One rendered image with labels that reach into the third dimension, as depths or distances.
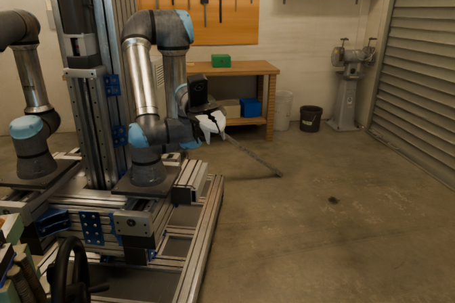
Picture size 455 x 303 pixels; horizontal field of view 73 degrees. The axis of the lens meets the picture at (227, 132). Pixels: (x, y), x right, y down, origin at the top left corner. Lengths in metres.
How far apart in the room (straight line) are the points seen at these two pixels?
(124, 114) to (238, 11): 2.70
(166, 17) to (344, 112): 3.33
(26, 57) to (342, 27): 3.60
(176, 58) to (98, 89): 0.36
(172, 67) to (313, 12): 3.16
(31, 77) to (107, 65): 0.33
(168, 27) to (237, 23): 2.80
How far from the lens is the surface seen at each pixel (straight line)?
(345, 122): 4.23
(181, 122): 0.94
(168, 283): 1.71
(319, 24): 4.19
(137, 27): 1.09
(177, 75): 1.15
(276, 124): 3.95
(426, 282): 2.28
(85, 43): 1.30
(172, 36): 1.11
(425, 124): 3.53
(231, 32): 3.86
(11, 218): 1.12
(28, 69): 1.52
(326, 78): 4.35
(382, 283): 2.16
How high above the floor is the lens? 1.47
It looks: 22 degrees down
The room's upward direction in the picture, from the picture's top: straight up
